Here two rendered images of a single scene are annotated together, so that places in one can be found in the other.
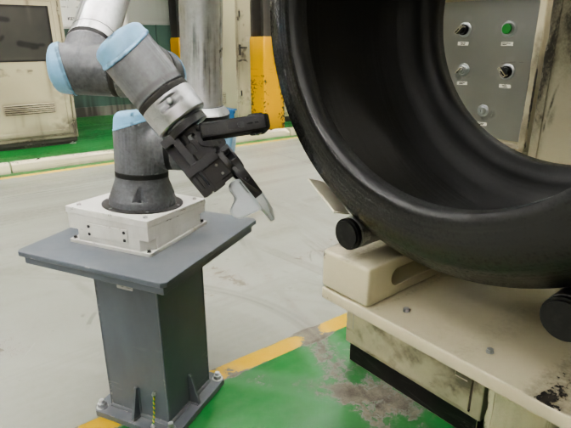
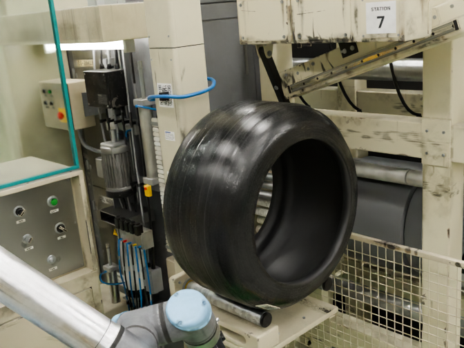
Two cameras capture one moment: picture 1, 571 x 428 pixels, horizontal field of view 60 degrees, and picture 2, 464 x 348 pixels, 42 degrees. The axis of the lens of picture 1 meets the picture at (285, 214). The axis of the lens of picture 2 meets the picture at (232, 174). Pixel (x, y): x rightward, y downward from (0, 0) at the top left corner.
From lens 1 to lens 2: 1.73 m
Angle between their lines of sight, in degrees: 87
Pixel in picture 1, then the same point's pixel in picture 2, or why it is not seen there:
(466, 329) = (288, 321)
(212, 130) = not seen: hidden behind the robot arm
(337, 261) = (265, 336)
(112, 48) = (208, 308)
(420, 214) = (310, 281)
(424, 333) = (295, 330)
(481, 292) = not seen: hidden behind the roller
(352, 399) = not seen: outside the picture
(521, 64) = (68, 220)
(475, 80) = (39, 242)
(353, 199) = (286, 295)
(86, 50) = (146, 339)
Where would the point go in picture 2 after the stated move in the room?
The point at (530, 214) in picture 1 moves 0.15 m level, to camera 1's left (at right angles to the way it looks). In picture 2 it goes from (333, 259) to (345, 280)
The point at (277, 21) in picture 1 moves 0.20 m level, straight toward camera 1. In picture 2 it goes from (245, 246) to (322, 237)
